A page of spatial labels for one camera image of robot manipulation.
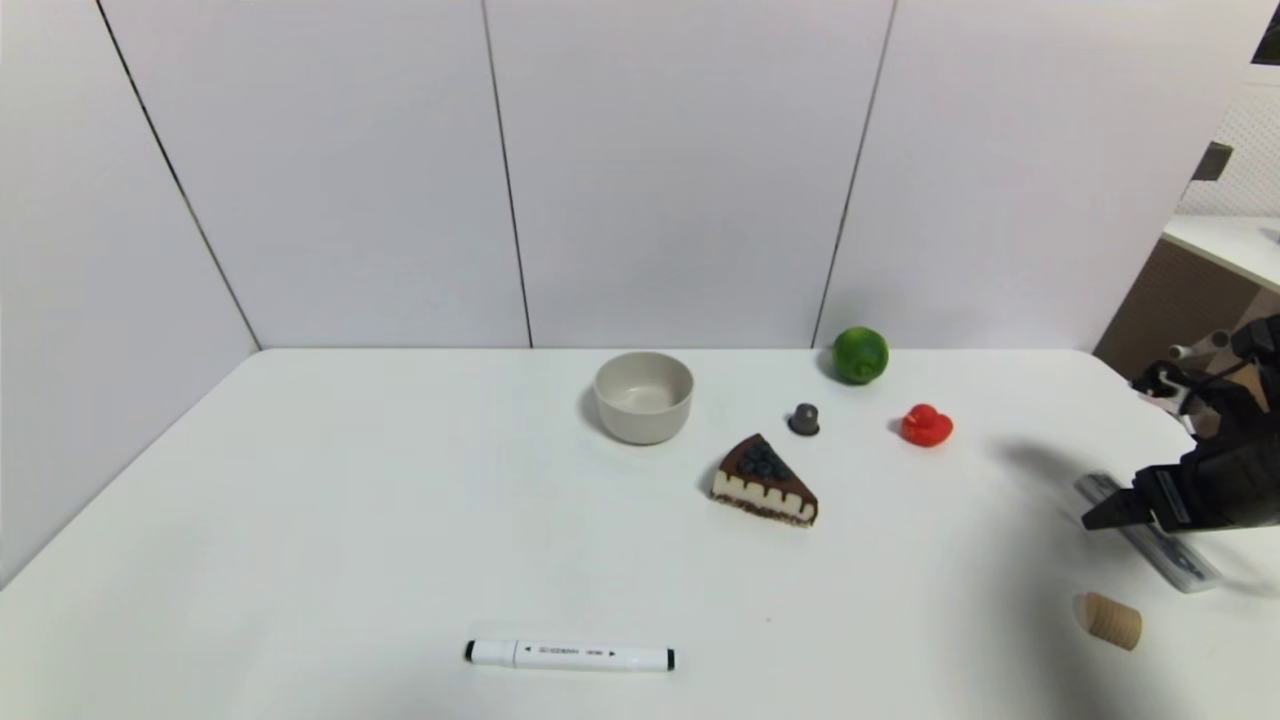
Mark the wooden cork cylinder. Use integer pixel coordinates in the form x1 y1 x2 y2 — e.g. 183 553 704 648
1080 592 1143 652

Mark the grey desk crank handle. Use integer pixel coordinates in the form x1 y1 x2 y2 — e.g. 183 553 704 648
1169 331 1231 361

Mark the dark monitor corner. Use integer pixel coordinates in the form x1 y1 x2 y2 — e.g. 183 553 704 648
1248 2 1280 68

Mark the white background desk top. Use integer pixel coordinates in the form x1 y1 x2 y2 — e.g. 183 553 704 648
1162 215 1280 295

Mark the chocolate blueberry cake slice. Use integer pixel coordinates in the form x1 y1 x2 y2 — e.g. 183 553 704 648
711 434 819 528

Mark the white marker pen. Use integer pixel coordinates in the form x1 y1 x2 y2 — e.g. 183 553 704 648
465 639 676 673

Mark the red rubber duck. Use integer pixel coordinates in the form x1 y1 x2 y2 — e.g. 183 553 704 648
900 404 954 448

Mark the beige round bowl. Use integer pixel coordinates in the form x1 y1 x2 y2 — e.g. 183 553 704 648
594 351 695 446

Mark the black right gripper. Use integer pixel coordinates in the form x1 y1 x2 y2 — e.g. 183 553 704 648
1081 438 1280 534

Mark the green lime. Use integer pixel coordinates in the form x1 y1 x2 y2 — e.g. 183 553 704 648
833 327 890 386

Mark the brown perforated panel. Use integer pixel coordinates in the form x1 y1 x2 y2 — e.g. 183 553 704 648
1092 237 1261 386

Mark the clear plastic pen case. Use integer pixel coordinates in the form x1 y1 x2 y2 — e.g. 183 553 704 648
1075 472 1222 594

